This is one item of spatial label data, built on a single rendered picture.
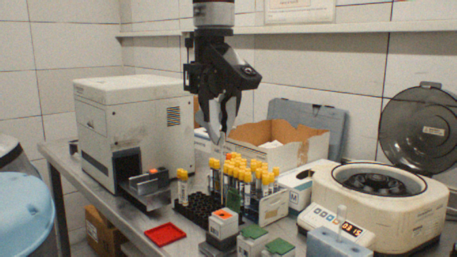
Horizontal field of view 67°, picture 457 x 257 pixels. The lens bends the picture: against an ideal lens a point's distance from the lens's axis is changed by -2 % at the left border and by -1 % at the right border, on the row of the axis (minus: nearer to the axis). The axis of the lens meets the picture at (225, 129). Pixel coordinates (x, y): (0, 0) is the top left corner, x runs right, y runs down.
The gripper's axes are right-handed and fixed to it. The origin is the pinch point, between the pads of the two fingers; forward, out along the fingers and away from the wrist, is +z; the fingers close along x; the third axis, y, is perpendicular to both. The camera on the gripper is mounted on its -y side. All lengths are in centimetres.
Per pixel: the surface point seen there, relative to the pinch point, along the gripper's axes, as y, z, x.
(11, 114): 169, 21, 10
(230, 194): 0.9, 12.9, -3.2
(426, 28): -14, -21, -53
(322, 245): -21.0, 14.6, -4.0
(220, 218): -1.0, 16.1, 1.1
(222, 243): -2.5, 20.7, 2.0
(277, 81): 37, -3, -57
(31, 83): 169, 5, -2
